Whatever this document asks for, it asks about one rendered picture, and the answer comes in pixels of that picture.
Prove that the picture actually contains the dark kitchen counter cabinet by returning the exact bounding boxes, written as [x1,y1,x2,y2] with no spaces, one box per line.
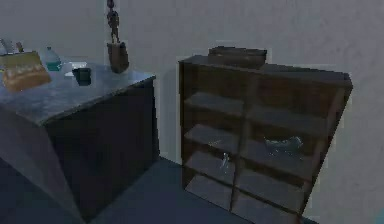
[0,61,160,224]

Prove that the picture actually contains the dark brown box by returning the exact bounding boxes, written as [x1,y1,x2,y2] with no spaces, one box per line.
[208,45,268,70]

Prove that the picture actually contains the dark brown wooden shelf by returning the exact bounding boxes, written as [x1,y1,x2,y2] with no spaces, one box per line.
[178,54,354,224]

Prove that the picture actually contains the brown statuette on base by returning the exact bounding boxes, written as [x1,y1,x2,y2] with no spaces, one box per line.
[105,0,130,74]

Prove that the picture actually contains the clear glass bowl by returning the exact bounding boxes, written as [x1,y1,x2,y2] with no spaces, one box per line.
[263,135,305,160]

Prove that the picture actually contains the dark teal cup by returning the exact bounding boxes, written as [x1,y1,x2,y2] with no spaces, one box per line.
[71,67,93,87]

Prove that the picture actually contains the white small dish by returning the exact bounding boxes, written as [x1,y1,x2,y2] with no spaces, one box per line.
[63,61,88,78]

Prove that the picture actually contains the clear teal bottle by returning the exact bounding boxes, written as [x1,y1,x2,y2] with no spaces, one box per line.
[43,46,63,72]

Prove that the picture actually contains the tan knife block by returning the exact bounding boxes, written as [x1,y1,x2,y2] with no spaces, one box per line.
[0,38,42,72]

